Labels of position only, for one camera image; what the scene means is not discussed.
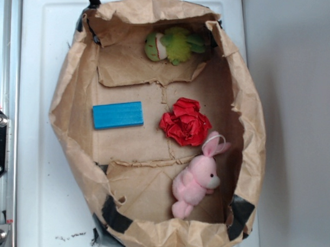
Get pink plush bunny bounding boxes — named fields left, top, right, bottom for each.
left=171, top=131, right=231, bottom=219

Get blue wooden block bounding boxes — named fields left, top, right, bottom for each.
left=92, top=101, right=144, bottom=130

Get red crumpled paper flower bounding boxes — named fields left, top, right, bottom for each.
left=159, top=97, right=211, bottom=146

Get brown paper-lined box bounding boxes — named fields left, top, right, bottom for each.
left=49, top=0, right=266, bottom=247

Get aluminium frame rail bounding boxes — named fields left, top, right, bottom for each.
left=0, top=0, right=23, bottom=247

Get green plush animal toy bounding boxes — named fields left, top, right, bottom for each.
left=144, top=27, right=206, bottom=66

